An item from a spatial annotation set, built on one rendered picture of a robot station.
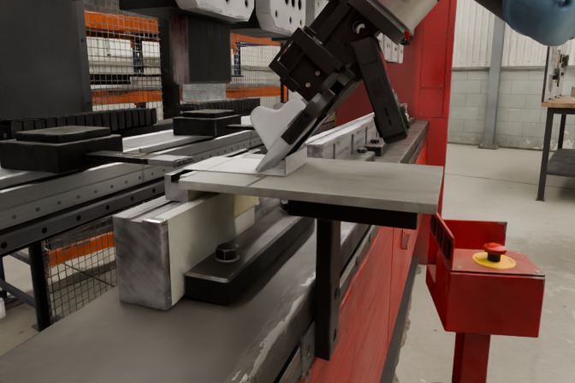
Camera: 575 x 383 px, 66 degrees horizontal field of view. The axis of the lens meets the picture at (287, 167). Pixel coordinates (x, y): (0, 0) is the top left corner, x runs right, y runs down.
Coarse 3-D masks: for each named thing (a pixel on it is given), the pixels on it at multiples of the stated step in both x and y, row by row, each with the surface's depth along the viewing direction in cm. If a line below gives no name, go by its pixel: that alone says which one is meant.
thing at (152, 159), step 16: (48, 128) 64; (64, 128) 64; (80, 128) 64; (96, 128) 64; (0, 144) 60; (16, 144) 59; (32, 144) 58; (48, 144) 57; (64, 144) 57; (80, 144) 60; (96, 144) 62; (112, 144) 65; (0, 160) 60; (16, 160) 59; (32, 160) 58; (48, 160) 57; (64, 160) 57; (80, 160) 60; (96, 160) 60; (112, 160) 59; (128, 160) 58; (144, 160) 57; (160, 160) 56; (176, 160) 56; (192, 160) 58
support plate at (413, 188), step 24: (312, 168) 53; (336, 168) 53; (360, 168) 53; (384, 168) 53; (408, 168) 53; (432, 168) 53; (240, 192) 45; (264, 192) 44; (288, 192) 43; (312, 192) 42; (336, 192) 42; (360, 192) 42; (384, 192) 42; (408, 192) 42; (432, 192) 42
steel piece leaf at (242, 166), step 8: (296, 152) 52; (304, 152) 55; (232, 160) 57; (240, 160) 57; (248, 160) 57; (256, 160) 57; (288, 160) 49; (296, 160) 52; (304, 160) 55; (216, 168) 52; (224, 168) 52; (232, 168) 52; (240, 168) 52; (248, 168) 52; (272, 168) 52; (280, 168) 52; (288, 168) 49; (296, 168) 52; (280, 176) 48
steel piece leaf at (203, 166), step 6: (216, 156) 60; (198, 162) 56; (204, 162) 56; (210, 162) 56; (216, 162) 56; (222, 162) 56; (186, 168) 52; (192, 168) 52; (198, 168) 52; (204, 168) 52
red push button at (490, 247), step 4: (488, 244) 81; (492, 244) 81; (496, 244) 81; (500, 244) 81; (484, 248) 80; (488, 248) 79; (492, 248) 79; (496, 248) 79; (500, 248) 79; (504, 248) 79; (488, 252) 79; (492, 252) 79; (496, 252) 78; (500, 252) 78; (504, 252) 78; (488, 256) 81; (492, 256) 80; (496, 256) 79; (500, 256) 80; (492, 260) 80; (496, 260) 80; (500, 260) 80
